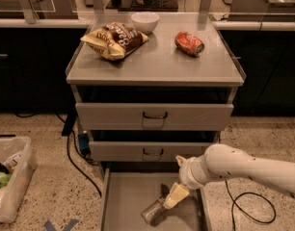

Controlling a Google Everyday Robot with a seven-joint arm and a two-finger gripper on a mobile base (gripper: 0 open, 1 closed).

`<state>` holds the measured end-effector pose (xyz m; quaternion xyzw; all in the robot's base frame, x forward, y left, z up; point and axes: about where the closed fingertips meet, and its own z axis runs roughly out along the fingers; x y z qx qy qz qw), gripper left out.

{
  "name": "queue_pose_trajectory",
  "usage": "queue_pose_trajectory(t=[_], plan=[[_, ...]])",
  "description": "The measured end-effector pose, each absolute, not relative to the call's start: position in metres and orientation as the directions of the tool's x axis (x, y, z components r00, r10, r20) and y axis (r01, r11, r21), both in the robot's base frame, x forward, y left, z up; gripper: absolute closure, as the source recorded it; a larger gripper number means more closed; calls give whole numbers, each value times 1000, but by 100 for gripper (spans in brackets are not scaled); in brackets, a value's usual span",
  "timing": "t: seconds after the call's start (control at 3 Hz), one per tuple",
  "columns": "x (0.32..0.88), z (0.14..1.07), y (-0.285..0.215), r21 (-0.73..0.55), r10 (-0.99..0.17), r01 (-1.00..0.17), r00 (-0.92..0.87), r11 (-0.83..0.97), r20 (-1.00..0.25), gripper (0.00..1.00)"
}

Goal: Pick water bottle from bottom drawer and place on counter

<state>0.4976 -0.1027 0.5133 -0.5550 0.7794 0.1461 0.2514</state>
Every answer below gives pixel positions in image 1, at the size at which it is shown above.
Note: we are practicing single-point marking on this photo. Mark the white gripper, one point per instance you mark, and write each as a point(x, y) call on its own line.
point(186, 174)

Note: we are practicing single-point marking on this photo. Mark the grey metal drawer cabinet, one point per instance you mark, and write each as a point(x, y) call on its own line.
point(158, 72)

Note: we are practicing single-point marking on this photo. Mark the crushed red soda can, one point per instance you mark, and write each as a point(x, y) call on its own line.
point(189, 44)

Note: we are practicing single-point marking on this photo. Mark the middle drawer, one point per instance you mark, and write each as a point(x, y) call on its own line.
point(142, 151)

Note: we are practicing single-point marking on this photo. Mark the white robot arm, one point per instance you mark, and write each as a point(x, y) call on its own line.
point(221, 162)

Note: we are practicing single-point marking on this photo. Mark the drawer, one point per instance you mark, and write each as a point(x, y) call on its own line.
point(144, 116)
point(142, 151)
point(127, 194)

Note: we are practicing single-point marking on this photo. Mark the clear plastic water bottle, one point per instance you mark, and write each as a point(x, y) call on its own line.
point(154, 210)

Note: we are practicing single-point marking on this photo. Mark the top drawer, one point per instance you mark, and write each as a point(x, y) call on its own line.
point(144, 116)

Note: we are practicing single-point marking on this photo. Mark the bottom drawer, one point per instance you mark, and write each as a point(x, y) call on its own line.
point(127, 194)

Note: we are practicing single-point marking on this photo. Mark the white bowl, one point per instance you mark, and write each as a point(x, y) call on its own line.
point(145, 22)

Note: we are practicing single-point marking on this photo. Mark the yellow brown chip bag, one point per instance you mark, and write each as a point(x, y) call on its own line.
point(115, 41)

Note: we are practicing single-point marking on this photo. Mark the clear plastic bin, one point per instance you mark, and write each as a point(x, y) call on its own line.
point(17, 155)

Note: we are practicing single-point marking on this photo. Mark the blue power box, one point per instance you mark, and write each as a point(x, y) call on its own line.
point(83, 142)

